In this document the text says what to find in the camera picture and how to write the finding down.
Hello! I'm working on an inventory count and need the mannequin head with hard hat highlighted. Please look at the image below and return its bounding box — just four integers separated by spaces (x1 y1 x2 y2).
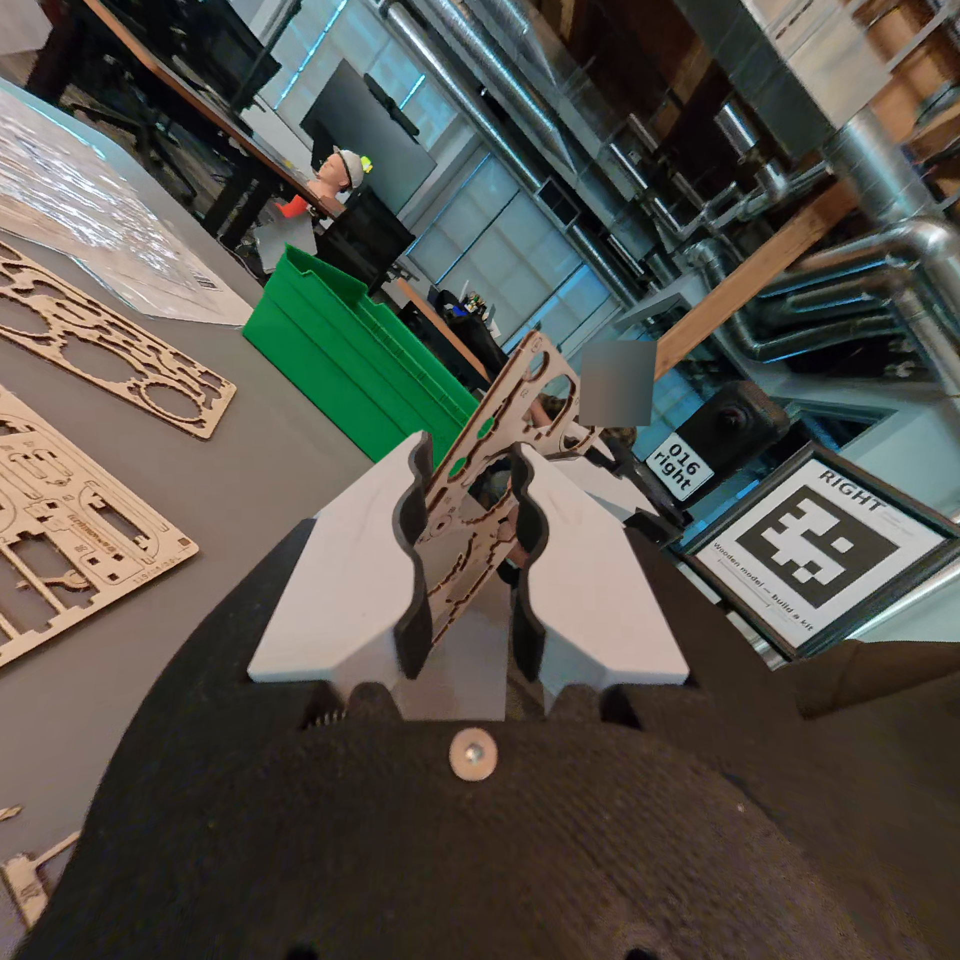
306 146 374 219

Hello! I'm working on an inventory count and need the wooden sheet with round holes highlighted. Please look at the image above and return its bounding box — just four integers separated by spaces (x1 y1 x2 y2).
0 240 237 440

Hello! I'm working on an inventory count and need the wooden sheet with scalloped cutouts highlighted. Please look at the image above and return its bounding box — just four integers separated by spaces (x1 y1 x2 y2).
416 330 601 646

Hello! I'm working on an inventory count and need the green bin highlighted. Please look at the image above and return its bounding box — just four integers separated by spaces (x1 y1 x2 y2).
242 243 489 462

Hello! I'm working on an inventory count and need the wooden sheet with gear parts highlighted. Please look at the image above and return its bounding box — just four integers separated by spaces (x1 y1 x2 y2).
0 386 200 669

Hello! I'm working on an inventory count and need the grey desk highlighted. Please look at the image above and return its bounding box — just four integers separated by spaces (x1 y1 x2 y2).
0 75 489 960

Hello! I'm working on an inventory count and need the flat wooden piece with holes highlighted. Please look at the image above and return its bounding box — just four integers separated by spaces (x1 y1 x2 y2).
0 828 82 931

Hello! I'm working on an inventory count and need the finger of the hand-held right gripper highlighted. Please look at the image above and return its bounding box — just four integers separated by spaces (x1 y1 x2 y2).
555 453 640 528

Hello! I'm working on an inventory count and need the wooden top background desk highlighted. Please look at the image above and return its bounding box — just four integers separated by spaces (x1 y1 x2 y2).
82 0 339 219

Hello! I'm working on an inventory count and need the large clear plastic sleeve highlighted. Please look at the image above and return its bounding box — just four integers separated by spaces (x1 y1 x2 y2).
0 78 252 325

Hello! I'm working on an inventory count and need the grey leaning panel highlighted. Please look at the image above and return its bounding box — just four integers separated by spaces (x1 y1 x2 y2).
258 217 316 275

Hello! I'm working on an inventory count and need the large black monitor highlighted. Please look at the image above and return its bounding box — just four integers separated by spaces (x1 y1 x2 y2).
300 60 438 211

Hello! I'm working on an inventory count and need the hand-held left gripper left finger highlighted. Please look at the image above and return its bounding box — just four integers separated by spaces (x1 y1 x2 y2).
246 431 438 702

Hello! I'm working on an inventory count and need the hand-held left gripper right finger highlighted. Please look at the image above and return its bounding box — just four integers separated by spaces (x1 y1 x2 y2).
510 444 691 695

